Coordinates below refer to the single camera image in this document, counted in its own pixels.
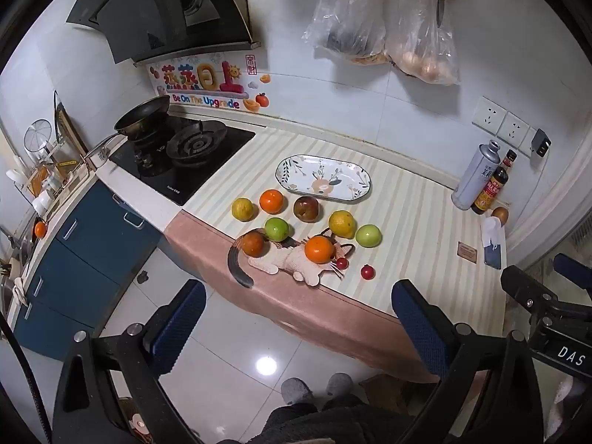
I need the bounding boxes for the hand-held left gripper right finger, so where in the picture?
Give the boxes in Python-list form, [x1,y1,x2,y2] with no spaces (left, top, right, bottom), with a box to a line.
[391,280,545,444]

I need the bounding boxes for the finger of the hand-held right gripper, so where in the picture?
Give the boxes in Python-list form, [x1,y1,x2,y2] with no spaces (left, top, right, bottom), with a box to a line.
[552,253,592,288]
[501,265,559,310]

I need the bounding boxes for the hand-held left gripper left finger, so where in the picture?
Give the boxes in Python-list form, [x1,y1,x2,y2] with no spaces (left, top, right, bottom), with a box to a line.
[51,280,207,444]

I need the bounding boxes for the green apple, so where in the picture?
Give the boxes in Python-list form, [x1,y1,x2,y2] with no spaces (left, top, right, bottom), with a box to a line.
[265,217,290,242]
[355,224,383,249]

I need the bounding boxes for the dark brownish orange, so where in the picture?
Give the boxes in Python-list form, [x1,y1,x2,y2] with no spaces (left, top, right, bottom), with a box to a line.
[241,231,267,258]

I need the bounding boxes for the orange tangerine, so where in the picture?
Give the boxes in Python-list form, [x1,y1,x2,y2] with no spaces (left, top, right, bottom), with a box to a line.
[304,235,336,265]
[259,189,285,215]

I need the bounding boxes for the large yellow citrus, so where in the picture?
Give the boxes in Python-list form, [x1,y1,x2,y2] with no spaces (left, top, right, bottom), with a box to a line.
[328,210,358,240]

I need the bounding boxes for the small yellow citrus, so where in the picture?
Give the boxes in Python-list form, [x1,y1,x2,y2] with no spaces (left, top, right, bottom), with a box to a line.
[231,197,255,222]

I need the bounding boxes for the dark red apple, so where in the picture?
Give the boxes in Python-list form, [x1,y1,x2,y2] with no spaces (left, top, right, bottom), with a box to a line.
[293,195,319,222]

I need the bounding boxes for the oval floral ceramic plate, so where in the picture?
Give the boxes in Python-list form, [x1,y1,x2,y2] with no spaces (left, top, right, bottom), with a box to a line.
[275,154,373,203]

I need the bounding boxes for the person's right forearm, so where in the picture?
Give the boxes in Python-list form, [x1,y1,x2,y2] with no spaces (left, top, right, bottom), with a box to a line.
[545,374,592,444]

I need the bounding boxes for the small blue packet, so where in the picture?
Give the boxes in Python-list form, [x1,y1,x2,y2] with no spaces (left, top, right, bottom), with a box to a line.
[483,243,503,270]

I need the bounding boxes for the striped cream tablecloth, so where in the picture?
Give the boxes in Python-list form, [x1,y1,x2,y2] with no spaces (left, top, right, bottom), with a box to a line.
[164,129,509,384]

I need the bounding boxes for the grey slipper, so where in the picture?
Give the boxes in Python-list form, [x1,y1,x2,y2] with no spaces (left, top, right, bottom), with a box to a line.
[326,372,355,399]
[280,377,315,406]

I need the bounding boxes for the dark soy sauce bottle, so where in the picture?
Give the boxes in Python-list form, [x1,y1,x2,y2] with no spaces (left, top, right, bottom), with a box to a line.
[471,149,518,216]

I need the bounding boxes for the blue kitchen cabinet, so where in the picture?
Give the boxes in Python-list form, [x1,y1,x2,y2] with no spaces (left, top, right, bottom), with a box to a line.
[13,179,164,362]

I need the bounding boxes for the grey gas canister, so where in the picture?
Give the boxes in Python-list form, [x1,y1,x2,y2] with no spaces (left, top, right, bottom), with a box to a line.
[451,141,502,212]

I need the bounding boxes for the calico cat shaped mat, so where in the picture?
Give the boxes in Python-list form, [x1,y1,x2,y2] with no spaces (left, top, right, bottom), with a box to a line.
[226,228,356,289]

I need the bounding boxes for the person's dark trouser legs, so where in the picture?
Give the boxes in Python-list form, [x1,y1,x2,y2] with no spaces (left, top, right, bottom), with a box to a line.
[263,394,419,444]

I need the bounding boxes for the black plug adapter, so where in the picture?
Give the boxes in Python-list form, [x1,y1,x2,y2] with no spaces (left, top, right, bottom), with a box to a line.
[530,128,552,157]

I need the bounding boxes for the black gas stove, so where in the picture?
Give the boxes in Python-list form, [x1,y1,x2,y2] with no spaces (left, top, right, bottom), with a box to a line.
[108,115,257,207]

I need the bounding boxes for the dish rack with utensils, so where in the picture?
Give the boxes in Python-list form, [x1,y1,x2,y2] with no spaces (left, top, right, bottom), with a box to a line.
[6,90,91,223]

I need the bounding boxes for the black frying pan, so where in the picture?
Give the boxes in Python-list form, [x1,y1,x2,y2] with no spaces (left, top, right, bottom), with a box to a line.
[83,95,172,159]

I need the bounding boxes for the round metal strainer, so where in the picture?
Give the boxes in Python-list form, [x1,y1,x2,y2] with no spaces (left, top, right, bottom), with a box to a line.
[23,119,52,154]

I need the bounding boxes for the plastic bag with onions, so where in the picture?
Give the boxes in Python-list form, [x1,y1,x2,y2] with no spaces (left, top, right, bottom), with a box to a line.
[384,0,462,87]

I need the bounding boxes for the black range hood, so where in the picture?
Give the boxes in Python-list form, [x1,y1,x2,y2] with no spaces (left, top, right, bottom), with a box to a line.
[66,0,262,66]

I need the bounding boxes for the plastic bag with dark contents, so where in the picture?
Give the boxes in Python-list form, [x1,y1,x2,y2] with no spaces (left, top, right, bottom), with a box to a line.
[302,0,388,64]

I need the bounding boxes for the white wall socket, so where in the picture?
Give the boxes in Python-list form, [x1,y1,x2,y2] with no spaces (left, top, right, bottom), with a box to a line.
[497,111,532,149]
[472,96,508,133]

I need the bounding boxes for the black cable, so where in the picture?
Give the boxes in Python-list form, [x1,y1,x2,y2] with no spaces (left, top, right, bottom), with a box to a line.
[0,307,49,444]

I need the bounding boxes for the colourful wall sticker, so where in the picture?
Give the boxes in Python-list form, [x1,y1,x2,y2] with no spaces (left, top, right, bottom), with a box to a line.
[148,53,272,114]

